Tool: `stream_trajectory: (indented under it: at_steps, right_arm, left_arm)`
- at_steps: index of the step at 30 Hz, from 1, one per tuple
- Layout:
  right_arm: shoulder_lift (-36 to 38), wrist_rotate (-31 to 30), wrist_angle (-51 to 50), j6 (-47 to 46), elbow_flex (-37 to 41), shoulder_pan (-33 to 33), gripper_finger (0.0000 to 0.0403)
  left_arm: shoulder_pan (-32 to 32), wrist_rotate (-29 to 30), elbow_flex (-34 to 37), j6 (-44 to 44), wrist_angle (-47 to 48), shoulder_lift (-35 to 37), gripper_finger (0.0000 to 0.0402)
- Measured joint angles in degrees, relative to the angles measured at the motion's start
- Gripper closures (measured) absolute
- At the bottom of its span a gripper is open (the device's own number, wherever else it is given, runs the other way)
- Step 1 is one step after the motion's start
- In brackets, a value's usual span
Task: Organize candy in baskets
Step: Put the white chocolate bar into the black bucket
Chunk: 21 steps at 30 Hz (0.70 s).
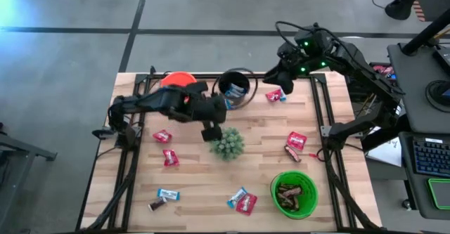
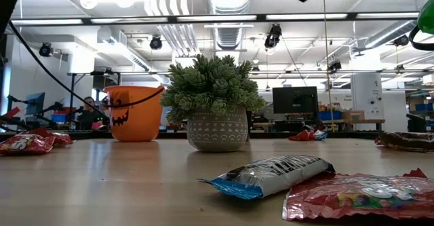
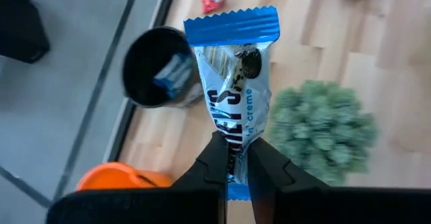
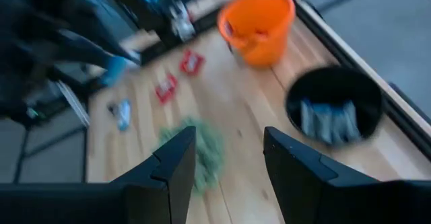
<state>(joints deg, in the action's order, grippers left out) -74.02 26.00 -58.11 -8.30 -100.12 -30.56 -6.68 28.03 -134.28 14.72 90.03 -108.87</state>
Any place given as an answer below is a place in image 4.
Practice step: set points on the red Skittles candy pack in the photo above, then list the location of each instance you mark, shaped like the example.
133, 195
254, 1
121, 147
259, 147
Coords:
166, 88
192, 62

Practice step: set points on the potted green succulent plant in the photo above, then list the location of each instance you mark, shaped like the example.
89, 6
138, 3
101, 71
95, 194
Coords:
205, 150

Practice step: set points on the black plastic bucket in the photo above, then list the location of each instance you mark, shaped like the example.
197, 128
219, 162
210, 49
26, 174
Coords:
336, 82

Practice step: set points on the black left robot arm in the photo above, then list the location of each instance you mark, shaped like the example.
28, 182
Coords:
13, 96

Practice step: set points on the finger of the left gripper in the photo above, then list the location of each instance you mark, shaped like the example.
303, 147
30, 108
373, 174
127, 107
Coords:
101, 42
84, 55

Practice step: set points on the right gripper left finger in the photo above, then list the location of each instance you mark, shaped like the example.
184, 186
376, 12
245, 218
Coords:
168, 190

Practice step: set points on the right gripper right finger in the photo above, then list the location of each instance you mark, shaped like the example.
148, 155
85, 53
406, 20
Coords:
303, 190

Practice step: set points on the orange pumpkin face bucket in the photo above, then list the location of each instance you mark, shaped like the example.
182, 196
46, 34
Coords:
259, 25

